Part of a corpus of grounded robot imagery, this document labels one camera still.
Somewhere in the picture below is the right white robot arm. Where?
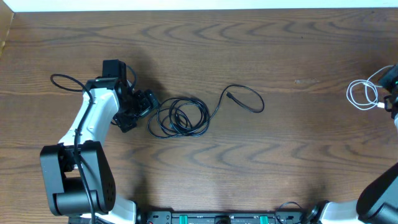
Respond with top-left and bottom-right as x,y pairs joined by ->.
301,65 -> 397,224

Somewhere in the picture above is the white usb cable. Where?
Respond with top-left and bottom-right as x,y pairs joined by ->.
346,64 -> 394,111

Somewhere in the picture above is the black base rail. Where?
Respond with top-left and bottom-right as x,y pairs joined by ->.
68,210 -> 315,224

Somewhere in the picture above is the cardboard box edge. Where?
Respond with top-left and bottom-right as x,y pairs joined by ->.
0,0 -> 15,54

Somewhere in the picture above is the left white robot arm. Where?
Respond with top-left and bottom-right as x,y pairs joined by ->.
40,59 -> 159,223

